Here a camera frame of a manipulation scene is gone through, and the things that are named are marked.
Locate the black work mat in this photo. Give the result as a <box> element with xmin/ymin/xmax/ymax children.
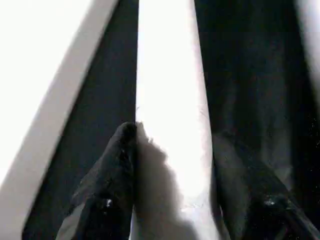
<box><xmin>22</xmin><ymin>0</ymin><xmax>320</xmax><ymax>240</ymax></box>

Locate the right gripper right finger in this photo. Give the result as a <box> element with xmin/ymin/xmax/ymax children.
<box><xmin>211</xmin><ymin>131</ymin><xmax>320</xmax><ymax>240</ymax></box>

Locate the white plastic table top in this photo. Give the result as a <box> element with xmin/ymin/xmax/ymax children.
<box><xmin>0</xmin><ymin>0</ymin><xmax>121</xmax><ymax>240</ymax></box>

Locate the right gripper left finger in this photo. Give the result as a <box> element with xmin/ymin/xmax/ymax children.
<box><xmin>55</xmin><ymin>121</ymin><xmax>139</xmax><ymax>240</ymax></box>

